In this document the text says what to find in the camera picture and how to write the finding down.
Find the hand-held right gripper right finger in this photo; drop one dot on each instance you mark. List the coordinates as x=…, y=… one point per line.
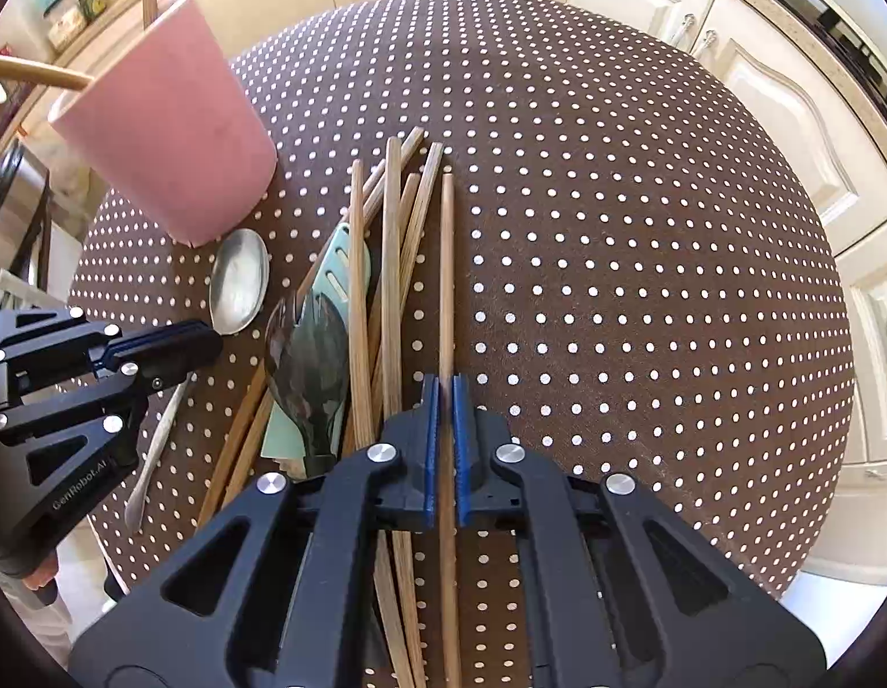
x=461, y=444

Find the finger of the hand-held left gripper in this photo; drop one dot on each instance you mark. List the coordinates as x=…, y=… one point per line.
x=156, y=380
x=164, y=342

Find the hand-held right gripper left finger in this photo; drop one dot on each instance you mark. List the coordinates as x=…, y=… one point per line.
x=430, y=444

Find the silver metal spoon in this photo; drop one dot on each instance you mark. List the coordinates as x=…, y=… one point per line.
x=239, y=279

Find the dark metal spork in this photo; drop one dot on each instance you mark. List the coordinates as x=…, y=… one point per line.
x=307, y=365

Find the pile of wooden chopsticks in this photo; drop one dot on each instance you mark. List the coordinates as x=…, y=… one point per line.
x=391, y=265

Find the pink cup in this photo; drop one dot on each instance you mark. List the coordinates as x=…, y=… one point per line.
x=171, y=129

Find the clear storage jar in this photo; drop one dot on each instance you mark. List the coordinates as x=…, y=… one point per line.
x=65, y=27

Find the cream kitchen base cabinets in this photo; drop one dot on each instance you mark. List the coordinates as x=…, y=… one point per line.
x=773, y=86

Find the black cooktop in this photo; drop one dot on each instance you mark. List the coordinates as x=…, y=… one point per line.
x=844, y=29

